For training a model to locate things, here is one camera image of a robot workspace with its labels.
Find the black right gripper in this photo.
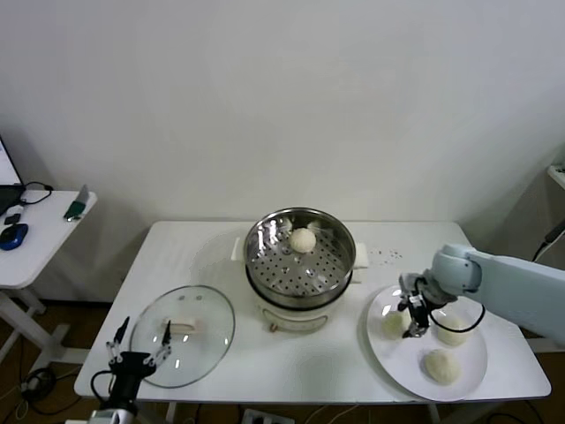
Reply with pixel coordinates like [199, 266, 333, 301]
[398, 287, 433, 340]

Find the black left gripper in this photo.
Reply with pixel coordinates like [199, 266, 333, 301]
[105, 315, 174, 401]

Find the white steamed baozi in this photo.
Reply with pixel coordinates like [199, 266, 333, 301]
[423, 348, 463, 386]
[289, 228, 317, 255]
[435, 315, 470, 346]
[380, 311, 415, 340]

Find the glass lid with white handle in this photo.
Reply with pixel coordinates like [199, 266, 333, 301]
[130, 284, 237, 390]

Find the perforated steel steamer basket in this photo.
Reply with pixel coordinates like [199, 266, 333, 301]
[231, 207, 371, 309]

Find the large white plate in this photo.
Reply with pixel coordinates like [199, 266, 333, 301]
[365, 282, 489, 403]

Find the white electric cooker pot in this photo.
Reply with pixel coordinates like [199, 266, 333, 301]
[245, 246, 367, 333]

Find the white side table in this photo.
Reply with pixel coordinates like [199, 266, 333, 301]
[0, 189, 99, 367]

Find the white power strip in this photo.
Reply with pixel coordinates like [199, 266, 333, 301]
[242, 408, 288, 424]

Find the blue computer mouse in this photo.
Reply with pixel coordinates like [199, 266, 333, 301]
[0, 223, 29, 252]

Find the black laptop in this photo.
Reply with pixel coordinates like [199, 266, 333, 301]
[0, 134, 26, 217]

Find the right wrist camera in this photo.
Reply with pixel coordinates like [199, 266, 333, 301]
[398, 272, 427, 293]

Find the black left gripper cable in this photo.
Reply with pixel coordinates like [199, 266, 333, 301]
[90, 369, 117, 410]

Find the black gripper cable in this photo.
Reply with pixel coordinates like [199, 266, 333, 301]
[90, 369, 117, 410]
[430, 301, 486, 336]

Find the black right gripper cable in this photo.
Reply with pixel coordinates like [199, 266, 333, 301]
[430, 301, 486, 336]

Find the black floor cable coil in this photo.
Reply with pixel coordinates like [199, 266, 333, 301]
[24, 367, 58, 394]

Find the green handled metal scraper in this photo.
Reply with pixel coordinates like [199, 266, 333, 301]
[63, 184, 91, 223]

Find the black cable with plug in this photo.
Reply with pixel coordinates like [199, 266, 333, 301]
[531, 218, 565, 264]

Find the black desk cable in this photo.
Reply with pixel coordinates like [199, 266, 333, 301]
[19, 181, 55, 207]

